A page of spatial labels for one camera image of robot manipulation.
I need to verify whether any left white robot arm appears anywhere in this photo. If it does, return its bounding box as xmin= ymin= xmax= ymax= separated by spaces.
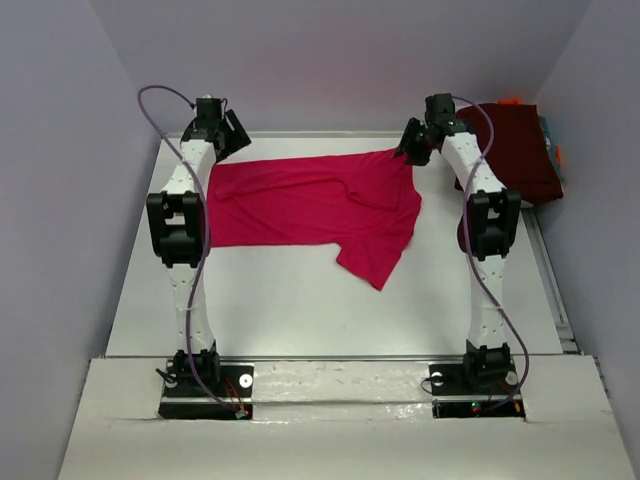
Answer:
xmin=145 ymin=96 xmax=251 ymax=398

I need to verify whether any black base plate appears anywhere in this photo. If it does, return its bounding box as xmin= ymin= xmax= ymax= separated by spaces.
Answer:
xmin=156 ymin=361 xmax=255 ymax=421
xmin=421 ymin=363 xmax=526 ymax=419

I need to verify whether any teal orange item beside stack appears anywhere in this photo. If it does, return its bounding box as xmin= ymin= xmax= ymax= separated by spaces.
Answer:
xmin=539 ymin=116 xmax=564 ymax=182

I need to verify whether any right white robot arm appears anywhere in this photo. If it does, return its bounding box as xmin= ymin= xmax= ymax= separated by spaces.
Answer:
xmin=395 ymin=93 xmax=521 ymax=396

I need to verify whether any dark red folded t-shirt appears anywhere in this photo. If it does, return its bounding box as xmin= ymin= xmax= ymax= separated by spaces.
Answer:
xmin=456 ymin=103 xmax=563 ymax=198

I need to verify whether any orange object behind stack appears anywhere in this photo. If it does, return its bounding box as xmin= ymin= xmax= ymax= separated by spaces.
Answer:
xmin=498 ymin=97 xmax=522 ymax=105

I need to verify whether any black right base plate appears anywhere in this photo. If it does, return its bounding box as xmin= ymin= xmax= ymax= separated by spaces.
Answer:
xmin=421 ymin=363 xmax=526 ymax=419

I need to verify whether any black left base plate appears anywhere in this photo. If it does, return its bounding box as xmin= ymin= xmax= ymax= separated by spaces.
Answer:
xmin=156 ymin=361 xmax=255 ymax=421

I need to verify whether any pink t-shirt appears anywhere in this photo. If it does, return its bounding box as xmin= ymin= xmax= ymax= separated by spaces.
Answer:
xmin=207 ymin=150 xmax=422 ymax=290

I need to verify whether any metal rail right side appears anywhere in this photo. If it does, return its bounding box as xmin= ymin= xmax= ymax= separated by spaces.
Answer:
xmin=522 ymin=208 xmax=581 ymax=355

